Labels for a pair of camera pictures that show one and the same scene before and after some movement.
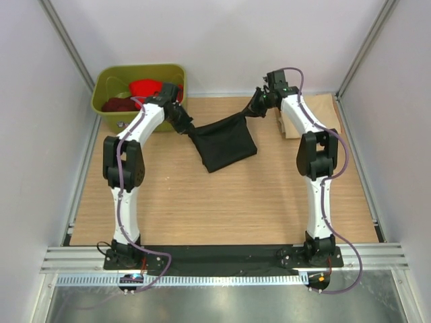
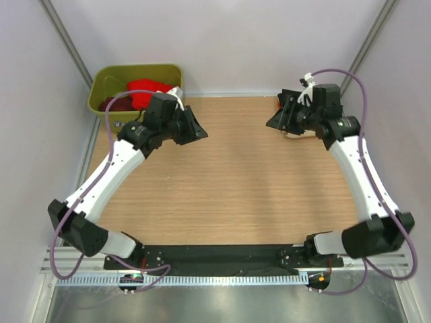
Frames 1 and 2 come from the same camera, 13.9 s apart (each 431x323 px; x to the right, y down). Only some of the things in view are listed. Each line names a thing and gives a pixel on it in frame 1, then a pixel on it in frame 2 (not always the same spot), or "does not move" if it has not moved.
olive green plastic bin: x=111 y=81 does not move
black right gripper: x=254 y=107 → x=281 y=121
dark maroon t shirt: x=119 y=105 does not move
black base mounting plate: x=185 y=258 does not move
